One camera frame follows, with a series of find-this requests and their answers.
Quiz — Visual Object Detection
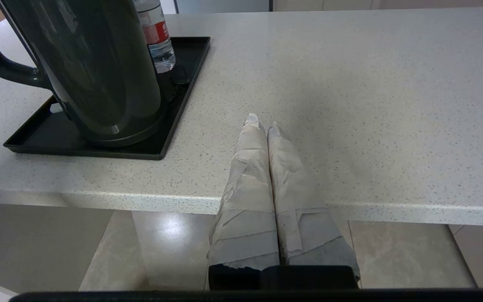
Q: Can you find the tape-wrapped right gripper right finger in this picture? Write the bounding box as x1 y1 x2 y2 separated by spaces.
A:
267 122 361 278

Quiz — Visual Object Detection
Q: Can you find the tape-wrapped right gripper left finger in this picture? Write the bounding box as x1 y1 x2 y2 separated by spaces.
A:
208 112 281 269

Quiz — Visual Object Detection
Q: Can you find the black electric kettle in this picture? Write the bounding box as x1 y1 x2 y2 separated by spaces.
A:
0 0 162 143

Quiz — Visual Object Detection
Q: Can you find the black round kettle base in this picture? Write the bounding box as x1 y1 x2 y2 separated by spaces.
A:
68 107 167 148

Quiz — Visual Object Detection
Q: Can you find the red-label water bottle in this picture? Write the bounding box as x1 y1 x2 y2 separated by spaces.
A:
133 0 177 74

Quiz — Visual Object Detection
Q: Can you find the black rectangular tray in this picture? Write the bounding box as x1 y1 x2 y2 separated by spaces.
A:
3 36 211 161

